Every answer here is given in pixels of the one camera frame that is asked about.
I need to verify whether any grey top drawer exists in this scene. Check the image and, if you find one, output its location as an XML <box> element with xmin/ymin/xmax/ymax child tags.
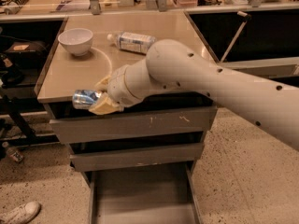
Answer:
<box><xmin>50</xmin><ymin>106</ymin><xmax>217</xmax><ymax>144</ymax></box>

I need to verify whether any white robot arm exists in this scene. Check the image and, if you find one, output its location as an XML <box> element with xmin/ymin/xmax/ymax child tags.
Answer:
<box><xmin>90</xmin><ymin>39</ymin><xmax>299</xmax><ymax>150</ymax></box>

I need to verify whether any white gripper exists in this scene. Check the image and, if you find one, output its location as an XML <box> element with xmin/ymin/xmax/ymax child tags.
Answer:
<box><xmin>89</xmin><ymin>63</ymin><xmax>143</xmax><ymax>115</ymax></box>

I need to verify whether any clear plastic water bottle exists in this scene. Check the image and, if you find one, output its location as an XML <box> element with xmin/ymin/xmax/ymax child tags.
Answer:
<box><xmin>107</xmin><ymin>32</ymin><xmax>156</xmax><ymax>54</ymax></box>

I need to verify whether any grey open bottom drawer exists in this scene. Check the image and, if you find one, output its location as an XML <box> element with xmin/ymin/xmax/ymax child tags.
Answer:
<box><xmin>88</xmin><ymin>162</ymin><xmax>204</xmax><ymax>224</ymax></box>

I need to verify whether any black bag under shelf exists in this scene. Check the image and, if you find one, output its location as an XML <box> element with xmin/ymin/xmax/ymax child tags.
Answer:
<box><xmin>5</xmin><ymin>41</ymin><xmax>47</xmax><ymax>68</ymax></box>

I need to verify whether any grey middle drawer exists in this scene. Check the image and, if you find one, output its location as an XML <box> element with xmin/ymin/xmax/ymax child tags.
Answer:
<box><xmin>70</xmin><ymin>143</ymin><xmax>204</xmax><ymax>172</ymax></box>

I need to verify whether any small bottle on floor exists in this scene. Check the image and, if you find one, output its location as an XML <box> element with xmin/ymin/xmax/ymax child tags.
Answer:
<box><xmin>2</xmin><ymin>142</ymin><xmax>23</xmax><ymax>163</ymax></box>

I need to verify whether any white ceramic bowl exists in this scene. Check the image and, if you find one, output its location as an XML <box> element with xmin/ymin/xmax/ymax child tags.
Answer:
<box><xmin>58</xmin><ymin>28</ymin><xmax>93</xmax><ymax>56</ymax></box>

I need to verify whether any silver blue redbull can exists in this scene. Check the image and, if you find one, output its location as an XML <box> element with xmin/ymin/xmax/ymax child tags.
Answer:
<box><xmin>72</xmin><ymin>90</ymin><xmax>101</xmax><ymax>110</ymax></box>

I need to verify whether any grey drawer cabinet with counter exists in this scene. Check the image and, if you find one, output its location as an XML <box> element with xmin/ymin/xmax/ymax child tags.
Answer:
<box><xmin>34</xmin><ymin>10</ymin><xmax>231</xmax><ymax>224</ymax></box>

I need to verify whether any white sneaker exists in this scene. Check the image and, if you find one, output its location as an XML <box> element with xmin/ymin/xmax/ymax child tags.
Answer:
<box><xmin>0</xmin><ymin>201</ymin><xmax>41</xmax><ymax>224</ymax></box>

